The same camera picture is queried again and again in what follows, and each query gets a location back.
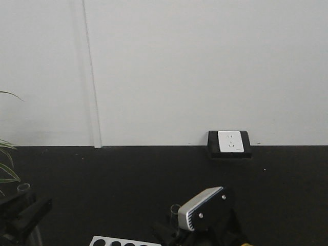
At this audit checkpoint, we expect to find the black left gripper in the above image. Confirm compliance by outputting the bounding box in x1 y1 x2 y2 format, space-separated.
1 191 53 245

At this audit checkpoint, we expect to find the white wall power socket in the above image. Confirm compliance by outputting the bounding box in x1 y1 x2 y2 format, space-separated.
217 131 244 153

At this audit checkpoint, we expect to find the black socket mounting box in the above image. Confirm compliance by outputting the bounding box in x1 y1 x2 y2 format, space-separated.
207 131 252 159

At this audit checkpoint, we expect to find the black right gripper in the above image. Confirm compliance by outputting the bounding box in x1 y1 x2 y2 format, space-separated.
152 188 250 245

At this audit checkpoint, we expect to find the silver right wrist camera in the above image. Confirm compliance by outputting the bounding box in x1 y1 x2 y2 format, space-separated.
177 187 223 231

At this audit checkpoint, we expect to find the short clear test tube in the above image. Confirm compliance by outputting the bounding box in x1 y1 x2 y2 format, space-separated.
17 183 31 193

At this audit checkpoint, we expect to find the tall clear test tube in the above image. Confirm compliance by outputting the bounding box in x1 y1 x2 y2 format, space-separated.
170 204 181 236

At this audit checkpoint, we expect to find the white test tube rack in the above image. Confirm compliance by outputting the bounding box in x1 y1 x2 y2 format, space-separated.
89 236 160 246

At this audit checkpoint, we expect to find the white wall cable duct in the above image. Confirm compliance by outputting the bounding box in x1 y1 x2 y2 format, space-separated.
82 1 102 148

